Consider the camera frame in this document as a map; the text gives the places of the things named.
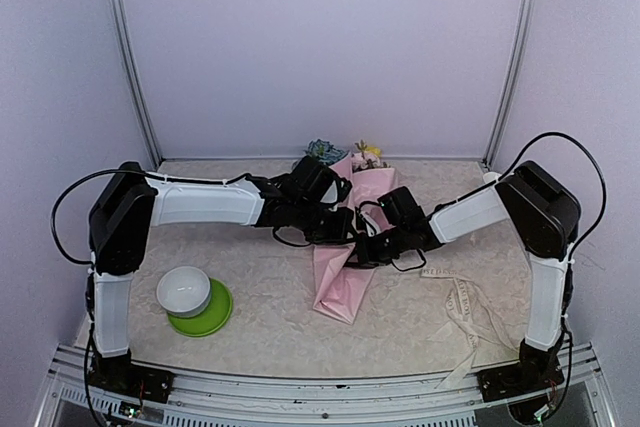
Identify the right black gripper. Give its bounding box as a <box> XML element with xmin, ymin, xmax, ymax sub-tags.
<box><xmin>339</xmin><ymin>223</ymin><xmax>409</xmax><ymax>268</ymax></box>

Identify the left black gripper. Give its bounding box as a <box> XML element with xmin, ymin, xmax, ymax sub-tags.
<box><xmin>294</xmin><ymin>197</ymin><xmax>357</xmax><ymax>245</ymax></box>

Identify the blue fake flower bunch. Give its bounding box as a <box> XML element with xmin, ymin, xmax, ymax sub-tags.
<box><xmin>305</xmin><ymin>139</ymin><xmax>349</xmax><ymax>166</ymax></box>

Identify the pale pink fake flower stem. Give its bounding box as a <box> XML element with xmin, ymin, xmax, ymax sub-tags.
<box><xmin>351</xmin><ymin>140</ymin><xmax>389</xmax><ymax>172</ymax></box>

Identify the yellow fake flower stem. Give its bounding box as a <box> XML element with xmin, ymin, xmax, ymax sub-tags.
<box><xmin>365</xmin><ymin>146</ymin><xmax>382</xmax><ymax>157</ymax></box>

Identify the pink wrapping paper sheet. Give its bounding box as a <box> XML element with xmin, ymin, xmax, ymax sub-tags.
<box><xmin>312</xmin><ymin>153</ymin><xmax>398</xmax><ymax>325</ymax></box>

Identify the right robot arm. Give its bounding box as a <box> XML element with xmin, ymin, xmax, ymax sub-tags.
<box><xmin>352</xmin><ymin>161</ymin><xmax>581</xmax><ymax>391</ymax></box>

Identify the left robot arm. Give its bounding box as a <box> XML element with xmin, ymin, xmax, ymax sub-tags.
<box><xmin>88</xmin><ymin>156</ymin><xmax>353</xmax><ymax>392</ymax></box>

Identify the light blue mug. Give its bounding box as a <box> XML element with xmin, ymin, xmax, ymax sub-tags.
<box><xmin>483</xmin><ymin>172</ymin><xmax>502</xmax><ymax>185</ymax></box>

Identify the beige printed ribbon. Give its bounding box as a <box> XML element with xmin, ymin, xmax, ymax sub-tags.
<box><xmin>420</xmin><ymin>267</ymin><xmax>519</xmax><ymax>391</ymax></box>

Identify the green plastic plate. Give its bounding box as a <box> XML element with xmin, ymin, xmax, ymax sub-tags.
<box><xmin>167</xmin><ymin>278</ymin><xmax>234</xmax><ymax>338</ymax></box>

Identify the white ceramic bowl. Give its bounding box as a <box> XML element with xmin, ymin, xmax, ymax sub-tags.
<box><xmin>156</xmin><ymin>266</ymin><xmax>211</xmax><ymax>318</ymax></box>

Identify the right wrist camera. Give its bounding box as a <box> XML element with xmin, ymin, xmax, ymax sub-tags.
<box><xmin>356</xmin><ymin>210</ymin><xmax>381</xmax><ymax>237</ymax></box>

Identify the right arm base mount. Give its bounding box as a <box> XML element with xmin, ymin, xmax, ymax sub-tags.
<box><xmin>477</xmin><ymin>363</ymin><xmax>565</xmax><ymax>403</ymax></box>

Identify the front aluminium rail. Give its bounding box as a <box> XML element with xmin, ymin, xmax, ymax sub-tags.
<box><xmin>28</xmin><ymin>344</ymin><xmax>621</xmax><ymax>426</ymax></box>

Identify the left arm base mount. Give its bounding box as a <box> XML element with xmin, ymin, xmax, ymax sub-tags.
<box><xmin>88</xmin><ymin>364</ymin><xmax>174</xmax><ymax>404</ymax></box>

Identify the right aluminium frame post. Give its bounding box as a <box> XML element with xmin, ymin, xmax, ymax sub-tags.
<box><xmin>482</xmin><ymin>0</ymin><xmax>535</xmax><ymax>168</ymax></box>

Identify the aluminium frame post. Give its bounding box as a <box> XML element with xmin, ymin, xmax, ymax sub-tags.
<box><xmin>482</xmin><ymin>0</ymin><xmax>535</xmax><ymax>168</ymax></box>
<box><xmin>109</xmin><ymin>0</ymin><xmax>164</xmax><ymax>168</ymax></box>

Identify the left aluminium frame post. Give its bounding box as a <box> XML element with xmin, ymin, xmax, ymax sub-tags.
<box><xmin>109</xmin><ymin>0</ymin><xmax>164</xmax><ymax>168</ymax></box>

